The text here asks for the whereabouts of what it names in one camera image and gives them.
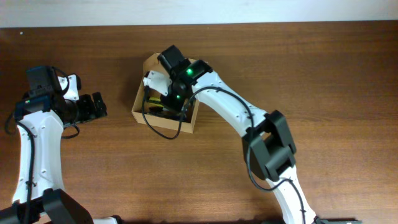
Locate yellow highlighter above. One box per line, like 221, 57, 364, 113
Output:
146, 96, 164, 107

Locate black sharpie marker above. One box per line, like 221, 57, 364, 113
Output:
149, 107, 163, 113

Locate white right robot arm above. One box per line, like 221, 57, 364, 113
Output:
157, 45, 320, 223

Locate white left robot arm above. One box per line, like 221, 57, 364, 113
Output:
1, 65, 123, 223

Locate brown cardboard box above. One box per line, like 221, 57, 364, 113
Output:
131, 53, 200, 133

